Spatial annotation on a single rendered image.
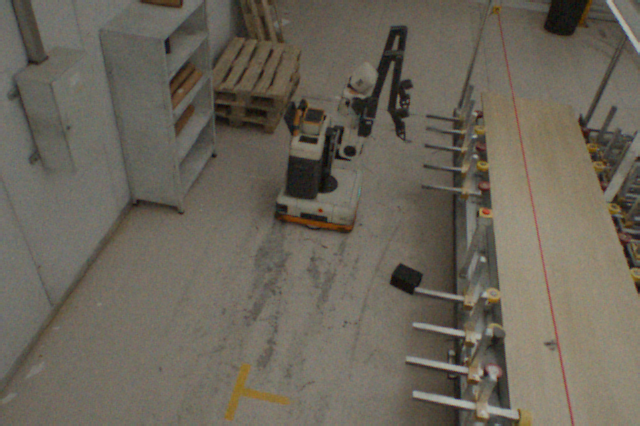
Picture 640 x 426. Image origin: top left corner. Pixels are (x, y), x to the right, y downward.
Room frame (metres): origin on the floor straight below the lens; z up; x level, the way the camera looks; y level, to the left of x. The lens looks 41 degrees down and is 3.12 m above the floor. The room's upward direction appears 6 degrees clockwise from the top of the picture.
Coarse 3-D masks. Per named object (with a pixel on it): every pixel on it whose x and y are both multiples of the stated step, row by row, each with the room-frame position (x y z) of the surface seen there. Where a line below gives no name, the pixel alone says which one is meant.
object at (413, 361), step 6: (408, 360) 1.57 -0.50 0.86; (414, 360) 1.57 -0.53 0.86; (420, 360) 1.57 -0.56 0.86; (426, 360) 1.58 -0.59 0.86; (420, 366) 1.55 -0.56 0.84; (426, 366) 1.55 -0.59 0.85; (432, 366) 1.55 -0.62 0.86; (438, 366) 1.55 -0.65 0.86; (444, 366) 1.55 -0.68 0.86; (450, 366) 1.56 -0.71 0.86; (456, 366) 1.56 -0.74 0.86; (450, 372) 1.54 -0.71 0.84; (456, 372) 1.54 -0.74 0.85; (462, 372) 1.53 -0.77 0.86; (480, 372) 1.54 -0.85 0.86; (480, 378) 1.52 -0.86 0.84
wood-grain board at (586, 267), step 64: (512, 128) 3.83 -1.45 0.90; (576, 128) 3.93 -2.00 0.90; (512, 192) 2.97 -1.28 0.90; (576, 192) 3.05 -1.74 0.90; (512, 256) 2.34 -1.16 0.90; (576, 256) 2.40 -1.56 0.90; (512, 320) 1.86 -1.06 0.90; (576, 320) 1.90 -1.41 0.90; (512, 384) 1.47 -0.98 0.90; (576, 384) 1.51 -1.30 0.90
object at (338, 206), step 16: (336, 176) 3.77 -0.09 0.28; (352, 176) 3.79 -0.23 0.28; (336, 192) 3.55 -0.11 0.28; (352, 192) 3.57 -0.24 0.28; (288, 208) 3.37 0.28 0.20; (304, 208) 3.35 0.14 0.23; (320, 208) 3.34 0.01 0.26; (336, 208) 3.35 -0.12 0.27; (352, 208) 3.37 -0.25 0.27; (304, 224) 3.35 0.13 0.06; (320, 224) 3.33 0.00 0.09; (336, 224) 3.33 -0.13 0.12; (352, 224) 3.36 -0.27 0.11
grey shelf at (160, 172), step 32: (192, 0) 4.10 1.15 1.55; (128, 32) 3.42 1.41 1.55; (160, 32) 3.48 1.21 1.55; (192, 32) 4.19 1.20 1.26; (128, 64) 3.41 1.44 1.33; (160, 64) 3.38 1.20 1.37; (128, 96) 3.41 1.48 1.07; (160, 96) 3.38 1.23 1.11; (192, 96) 3.81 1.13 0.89; (128, 128) 3.42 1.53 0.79; (160, 128) 3.39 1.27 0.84; (192, 128) 3.92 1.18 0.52; (128, 160) 3.45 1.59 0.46; (160, 160) 3.39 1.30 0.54; (192, 160) 3.97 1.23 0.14; (160, 192) 3.40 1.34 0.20
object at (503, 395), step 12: (480, 120) 4.30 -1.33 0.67; (492, 228) 2.78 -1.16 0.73; (492, 240) 2.67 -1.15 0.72; (492, 252) 2.58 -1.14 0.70; (492, 264) 2.49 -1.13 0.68; (492, 276) 2.40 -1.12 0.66; (504, 372) 1.65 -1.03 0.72; (504, 384) 1.59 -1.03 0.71; (504, 396) 1.53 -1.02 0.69; (504, 408) 1.47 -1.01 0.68; (504, 420) 1.42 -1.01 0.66
